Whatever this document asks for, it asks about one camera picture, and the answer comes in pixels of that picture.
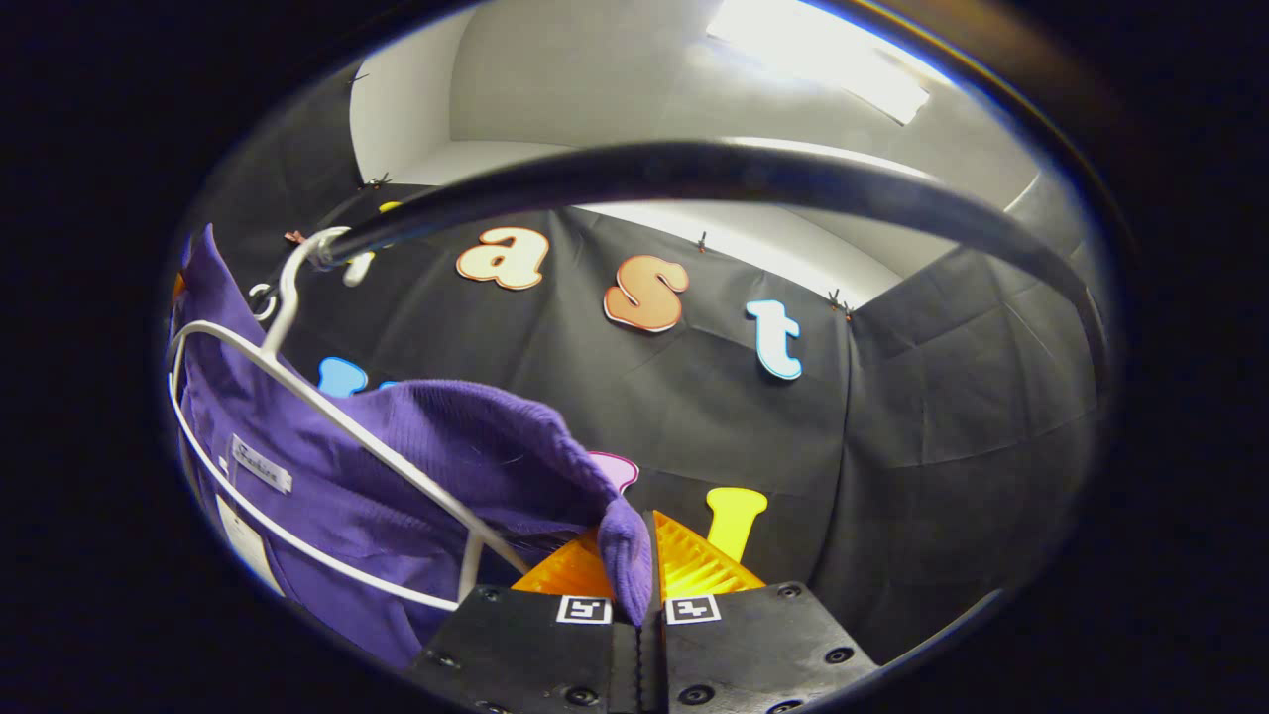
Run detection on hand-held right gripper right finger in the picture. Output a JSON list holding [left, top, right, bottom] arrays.
[[640, 509, 880, 714]]

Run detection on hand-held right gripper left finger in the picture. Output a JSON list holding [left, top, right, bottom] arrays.
[[408, 529, 637, 714]]

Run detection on purple jacket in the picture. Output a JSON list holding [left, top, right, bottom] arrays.
[[169, 223, 655, 670]]

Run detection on white clothes hanger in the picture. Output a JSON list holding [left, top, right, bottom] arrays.
[[167, 226, 533, 612]]

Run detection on black clothes rack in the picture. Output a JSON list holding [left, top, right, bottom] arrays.
[[315, 139, 1113, 398]]

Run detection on black backdrop cloth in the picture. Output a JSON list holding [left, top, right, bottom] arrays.
[[178, 59, 1116, 655]]

